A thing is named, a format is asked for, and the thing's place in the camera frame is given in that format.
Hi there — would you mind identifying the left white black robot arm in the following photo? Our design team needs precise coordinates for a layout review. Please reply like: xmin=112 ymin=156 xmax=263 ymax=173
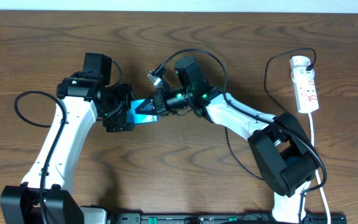
xmin=0 ymin=53 xmax=134 ymax=223

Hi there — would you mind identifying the white power strip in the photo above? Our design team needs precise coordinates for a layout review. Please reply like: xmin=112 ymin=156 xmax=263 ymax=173
xmin=290 ymin=55 xmax=319 ymax=114

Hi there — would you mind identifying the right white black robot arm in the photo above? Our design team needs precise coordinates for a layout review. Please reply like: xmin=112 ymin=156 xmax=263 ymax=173
xmin=135 ymin=56 xmax=324 ymax=223

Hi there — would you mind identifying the black mounting rail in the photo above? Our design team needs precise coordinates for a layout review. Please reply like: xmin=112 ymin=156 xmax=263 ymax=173
xmin=79 ymin=212 xmax=347 ymax=224

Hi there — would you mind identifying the black charging cable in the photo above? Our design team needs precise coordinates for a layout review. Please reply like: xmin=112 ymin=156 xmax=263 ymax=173
xmin=224 ymin=47 xmax=317 ymax=182

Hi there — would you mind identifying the white power strip cord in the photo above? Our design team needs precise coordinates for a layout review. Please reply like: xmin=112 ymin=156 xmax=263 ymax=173
xmin=307 ymin=112 xmax=332 ymax=224

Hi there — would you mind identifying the blue screen Galaxy smartphone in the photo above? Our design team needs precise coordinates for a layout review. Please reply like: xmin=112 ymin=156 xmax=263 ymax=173
xmin=127 ymin=99 xmax=158 ymax=124

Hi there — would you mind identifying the white USB charger adapter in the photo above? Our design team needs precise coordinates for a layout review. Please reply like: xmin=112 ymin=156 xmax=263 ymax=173
xmin=291 ymin=66 xmax=315 ymax=83

